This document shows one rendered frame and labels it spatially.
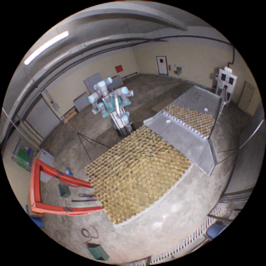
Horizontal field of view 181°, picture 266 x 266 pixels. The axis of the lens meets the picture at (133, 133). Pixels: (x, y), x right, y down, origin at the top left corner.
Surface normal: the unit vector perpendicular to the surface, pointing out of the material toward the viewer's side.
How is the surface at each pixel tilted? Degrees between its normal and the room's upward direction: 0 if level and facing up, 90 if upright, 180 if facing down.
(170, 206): 0
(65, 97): 90
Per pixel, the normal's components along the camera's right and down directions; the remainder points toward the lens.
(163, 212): -0.25, -0.62
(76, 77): 0.58, 0.52
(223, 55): -0.77, 0.59
